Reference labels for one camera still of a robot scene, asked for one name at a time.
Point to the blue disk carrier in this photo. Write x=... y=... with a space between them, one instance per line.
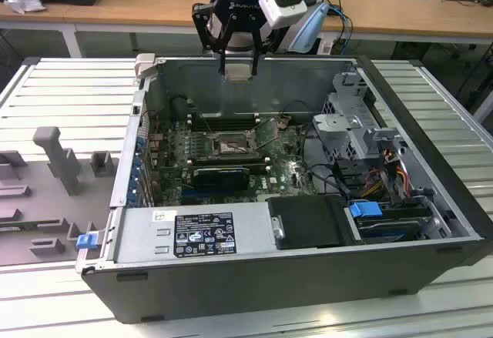
x=364 y=211

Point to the green motherboard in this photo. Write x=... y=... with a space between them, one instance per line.
x=277 y=161

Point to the CPU socket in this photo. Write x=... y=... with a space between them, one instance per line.
x=231 y=145

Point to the silver CPU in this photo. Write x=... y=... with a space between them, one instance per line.
x=238 y=72

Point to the round coin battery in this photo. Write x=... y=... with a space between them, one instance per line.
x=282 y=123

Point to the white power adapter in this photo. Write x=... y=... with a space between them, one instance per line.
x=325 y=47

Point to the blue slot retainer strip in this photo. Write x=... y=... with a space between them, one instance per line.
x=135 y=170

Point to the black graphics card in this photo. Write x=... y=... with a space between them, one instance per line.
x=219 y=179

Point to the grey parts rack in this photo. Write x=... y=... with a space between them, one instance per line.
x=38 y=184

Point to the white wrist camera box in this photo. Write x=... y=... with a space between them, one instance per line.
x=283 y=12

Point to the wooden desk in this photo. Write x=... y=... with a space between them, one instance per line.
x=135 y=3

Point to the black disk bay cover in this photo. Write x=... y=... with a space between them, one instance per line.
x=308 y=218

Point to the silver power supply unit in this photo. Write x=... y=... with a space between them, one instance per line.
x=146 y=238

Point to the grey metal drive cage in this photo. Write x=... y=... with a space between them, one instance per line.
x=339 y=122

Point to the black RAM slot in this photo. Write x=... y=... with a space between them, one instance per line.
x=227 y=158
x=215 y=116
x=254 y=166
x=215 y=125

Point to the crumpled white paper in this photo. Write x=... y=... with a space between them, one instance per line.
x=23 y=5

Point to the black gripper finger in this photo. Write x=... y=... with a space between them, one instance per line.
x=202 y=26
x=254 y=61

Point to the black cylinder capacitor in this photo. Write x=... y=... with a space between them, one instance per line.
x=178 y=107

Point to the blue case latch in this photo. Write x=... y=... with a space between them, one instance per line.
x=86 y=241

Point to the black open PC case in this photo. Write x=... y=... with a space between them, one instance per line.
x=231 y=288

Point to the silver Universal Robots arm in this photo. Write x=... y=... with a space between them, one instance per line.
x=310 y=26

